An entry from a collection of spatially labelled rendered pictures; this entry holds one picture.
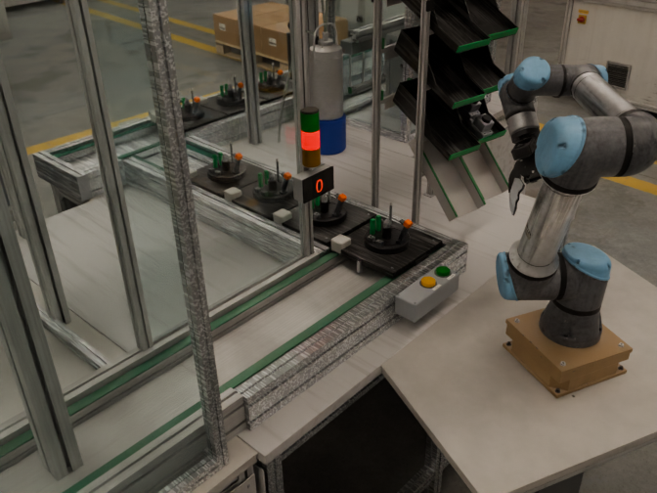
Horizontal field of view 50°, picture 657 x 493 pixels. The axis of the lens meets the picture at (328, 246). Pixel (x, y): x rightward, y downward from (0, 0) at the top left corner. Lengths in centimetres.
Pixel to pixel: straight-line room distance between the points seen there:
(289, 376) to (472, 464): 46
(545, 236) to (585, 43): 475
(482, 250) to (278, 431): 99
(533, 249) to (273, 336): 69
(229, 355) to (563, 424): 82
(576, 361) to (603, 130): 62
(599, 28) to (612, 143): 479
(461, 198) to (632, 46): 396
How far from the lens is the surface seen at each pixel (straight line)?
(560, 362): 177
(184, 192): 121
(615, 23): 612
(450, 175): 228
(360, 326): 184
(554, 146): 139
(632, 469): 292
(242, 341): 183
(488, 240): 238
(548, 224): 155
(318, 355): 173
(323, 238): 214
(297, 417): 170
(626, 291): 224
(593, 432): 175
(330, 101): 289
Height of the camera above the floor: 205
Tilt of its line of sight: 31 degrees down
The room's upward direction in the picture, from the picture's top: 1 degrees counter-clockwise
